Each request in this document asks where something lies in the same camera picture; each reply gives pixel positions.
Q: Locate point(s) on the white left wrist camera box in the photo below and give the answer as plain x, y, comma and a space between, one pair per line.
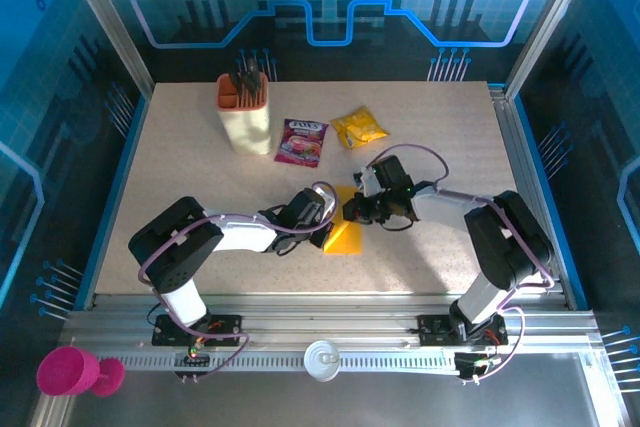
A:
330, 199

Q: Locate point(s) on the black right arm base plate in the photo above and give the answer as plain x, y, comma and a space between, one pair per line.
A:
435, 329

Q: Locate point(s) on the aluminium frame rail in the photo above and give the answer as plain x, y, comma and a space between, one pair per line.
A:
325, 319

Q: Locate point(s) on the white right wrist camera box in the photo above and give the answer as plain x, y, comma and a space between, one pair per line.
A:
369, 181

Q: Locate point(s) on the cream knife block orange top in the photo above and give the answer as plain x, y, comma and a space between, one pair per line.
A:
246, 127

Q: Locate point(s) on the pink plastic goblet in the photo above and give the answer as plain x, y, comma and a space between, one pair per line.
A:
70, 372

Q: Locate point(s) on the yellow snack bag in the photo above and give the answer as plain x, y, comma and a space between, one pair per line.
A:
359, 127

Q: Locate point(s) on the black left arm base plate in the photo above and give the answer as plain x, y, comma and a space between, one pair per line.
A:
220, 331

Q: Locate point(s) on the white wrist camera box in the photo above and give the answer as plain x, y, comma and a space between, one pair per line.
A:
330, 199
369, 181

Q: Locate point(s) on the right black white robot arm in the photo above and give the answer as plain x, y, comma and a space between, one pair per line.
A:
505, 237

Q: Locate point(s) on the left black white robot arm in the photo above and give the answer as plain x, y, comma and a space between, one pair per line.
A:
170, 252

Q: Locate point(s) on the purple candy bag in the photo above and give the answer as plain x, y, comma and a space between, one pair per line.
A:
302, 144

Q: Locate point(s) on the small LED circuit board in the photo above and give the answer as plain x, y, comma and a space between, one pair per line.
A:
475, 364
196, 349

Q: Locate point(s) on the aluminium side rail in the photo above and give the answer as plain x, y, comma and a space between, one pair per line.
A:
510, 137

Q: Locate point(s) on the aluminium frame post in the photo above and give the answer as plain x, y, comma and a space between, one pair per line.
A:
107, 27
545, 32

